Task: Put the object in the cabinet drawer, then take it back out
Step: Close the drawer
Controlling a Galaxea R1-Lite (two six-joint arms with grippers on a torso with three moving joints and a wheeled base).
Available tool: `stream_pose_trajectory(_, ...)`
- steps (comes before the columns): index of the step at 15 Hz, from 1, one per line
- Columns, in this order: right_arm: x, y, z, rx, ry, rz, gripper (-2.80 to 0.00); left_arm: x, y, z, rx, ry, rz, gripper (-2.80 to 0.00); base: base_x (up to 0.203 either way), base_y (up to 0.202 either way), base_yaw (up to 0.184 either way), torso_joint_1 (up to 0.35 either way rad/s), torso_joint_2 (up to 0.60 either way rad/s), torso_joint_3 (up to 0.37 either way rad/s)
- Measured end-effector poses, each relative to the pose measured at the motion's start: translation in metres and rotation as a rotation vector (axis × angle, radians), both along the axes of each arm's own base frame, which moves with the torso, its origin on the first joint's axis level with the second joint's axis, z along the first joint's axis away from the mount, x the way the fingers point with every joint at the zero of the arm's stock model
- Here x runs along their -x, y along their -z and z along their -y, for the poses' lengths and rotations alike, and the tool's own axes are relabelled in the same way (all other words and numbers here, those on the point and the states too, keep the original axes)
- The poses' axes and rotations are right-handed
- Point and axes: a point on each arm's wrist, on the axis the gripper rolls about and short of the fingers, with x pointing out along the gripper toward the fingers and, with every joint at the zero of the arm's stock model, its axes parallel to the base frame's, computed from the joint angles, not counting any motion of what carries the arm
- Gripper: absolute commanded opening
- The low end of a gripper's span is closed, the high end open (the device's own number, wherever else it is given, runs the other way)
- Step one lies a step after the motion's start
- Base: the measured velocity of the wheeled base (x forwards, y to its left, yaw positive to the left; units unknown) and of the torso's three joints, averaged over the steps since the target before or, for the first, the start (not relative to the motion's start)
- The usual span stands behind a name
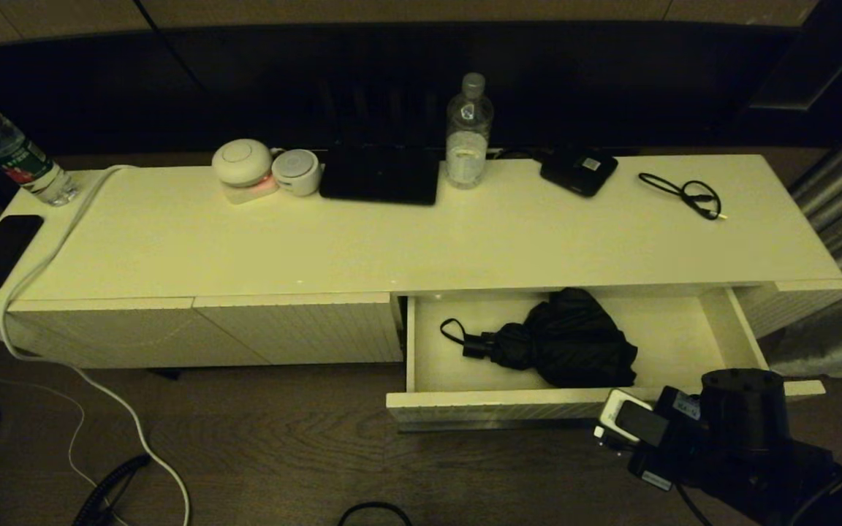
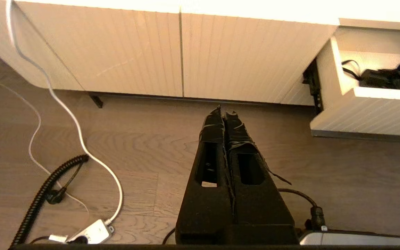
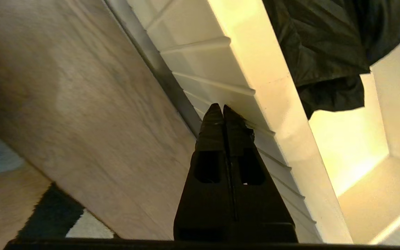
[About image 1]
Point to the white ribbed drawer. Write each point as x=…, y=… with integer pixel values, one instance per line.
x=450, y=365

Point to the black umbrella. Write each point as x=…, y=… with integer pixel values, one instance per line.
x=574, y=347

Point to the white dome device pink base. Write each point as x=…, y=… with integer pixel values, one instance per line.
x=242, y=164

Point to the small black box white label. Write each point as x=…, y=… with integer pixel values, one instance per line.
x=578, y=174

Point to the white low cabinet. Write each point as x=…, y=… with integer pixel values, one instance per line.
x=319, y=241

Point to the white ribbed cabinet door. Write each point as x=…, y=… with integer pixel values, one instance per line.
x=319, y=329
x=121, y=332

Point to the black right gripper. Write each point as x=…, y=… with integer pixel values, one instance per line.
x=680, y=453

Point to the water bottle with green label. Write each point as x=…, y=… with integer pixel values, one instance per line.
x=12, y=153

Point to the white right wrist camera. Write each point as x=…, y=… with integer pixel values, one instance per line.
x=633, y=418

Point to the black flat router box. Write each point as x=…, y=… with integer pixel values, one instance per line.
x=381, y=179

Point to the small white round speaker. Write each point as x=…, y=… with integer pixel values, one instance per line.
x=297, y=174

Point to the clear water bottle grey cap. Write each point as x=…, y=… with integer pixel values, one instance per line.
x=468, y=139

